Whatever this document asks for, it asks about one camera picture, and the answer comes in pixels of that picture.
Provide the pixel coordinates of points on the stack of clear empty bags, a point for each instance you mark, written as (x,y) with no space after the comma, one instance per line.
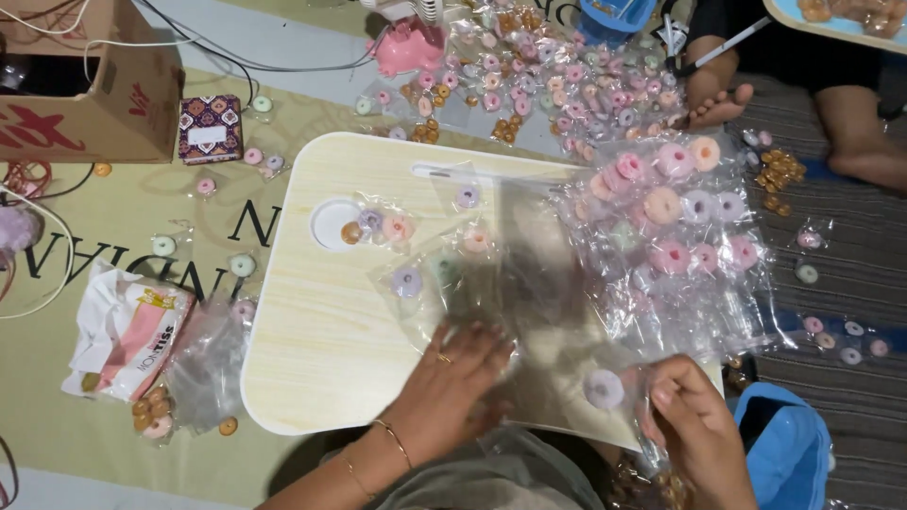
(524,283)

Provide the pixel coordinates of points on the brown cardboard box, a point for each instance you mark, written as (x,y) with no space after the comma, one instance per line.
(127,106)

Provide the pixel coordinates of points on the pink piggy bank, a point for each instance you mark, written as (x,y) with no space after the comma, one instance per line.
(407,48)

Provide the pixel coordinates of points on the purple fluffy pompom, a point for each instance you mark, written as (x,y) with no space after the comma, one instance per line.
(15,230)

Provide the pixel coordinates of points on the white stick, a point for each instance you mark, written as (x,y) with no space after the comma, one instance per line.
(730,42)

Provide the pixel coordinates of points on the large clear plastic bag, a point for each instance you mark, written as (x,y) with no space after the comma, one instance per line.
(205,372)

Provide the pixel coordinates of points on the person's left fingers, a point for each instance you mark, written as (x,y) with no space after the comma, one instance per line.
(476,345)

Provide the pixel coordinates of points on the bag of gold candies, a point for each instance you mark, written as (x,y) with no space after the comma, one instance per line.
(652,489)

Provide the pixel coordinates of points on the brown purple pink candy packet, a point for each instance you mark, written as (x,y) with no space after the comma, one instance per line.
(382,225)

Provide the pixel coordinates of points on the heap of mixed candy packets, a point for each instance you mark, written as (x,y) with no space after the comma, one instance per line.
(553,78)

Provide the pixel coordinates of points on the blue plastic bin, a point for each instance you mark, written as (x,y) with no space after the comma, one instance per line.
(783,446)

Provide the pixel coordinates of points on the person's right hand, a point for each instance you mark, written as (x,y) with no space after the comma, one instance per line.
(708,439)

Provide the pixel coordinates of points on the white pink wrapper bag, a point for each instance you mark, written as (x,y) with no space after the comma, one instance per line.
(127,340)

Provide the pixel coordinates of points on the heap of gold wrapped candies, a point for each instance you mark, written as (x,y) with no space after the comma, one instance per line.
(776,177)

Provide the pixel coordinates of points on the pile of pastel candy packets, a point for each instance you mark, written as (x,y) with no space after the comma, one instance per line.
(669,212)

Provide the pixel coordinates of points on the grey striped rug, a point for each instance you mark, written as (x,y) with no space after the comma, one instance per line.
(850,411)

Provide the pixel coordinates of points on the white small fan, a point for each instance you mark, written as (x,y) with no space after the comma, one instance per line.
(414,11)

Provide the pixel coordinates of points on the beige printed floor mat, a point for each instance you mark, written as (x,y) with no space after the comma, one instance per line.
(142,205)

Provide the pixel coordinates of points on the person's grey clothing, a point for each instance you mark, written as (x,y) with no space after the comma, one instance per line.
(496,478)

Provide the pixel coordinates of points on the person's left hand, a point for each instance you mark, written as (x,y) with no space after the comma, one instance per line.
(443,404)

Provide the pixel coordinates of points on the purple patterned small box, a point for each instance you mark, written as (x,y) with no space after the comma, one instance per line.
(209,127)

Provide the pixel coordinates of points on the light wood lap table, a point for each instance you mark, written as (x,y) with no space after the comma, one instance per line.
(319,340)

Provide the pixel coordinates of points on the person's right fingers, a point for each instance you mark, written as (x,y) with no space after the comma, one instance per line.
(662,407)

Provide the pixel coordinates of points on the blue plastic container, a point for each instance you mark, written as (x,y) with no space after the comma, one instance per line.
(613,18)

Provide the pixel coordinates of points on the brown and pink candy packet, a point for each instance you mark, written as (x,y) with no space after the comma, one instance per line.
(152,414)

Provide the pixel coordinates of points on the candy packets heap on tray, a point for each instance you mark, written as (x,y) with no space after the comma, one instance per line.
(857,14)

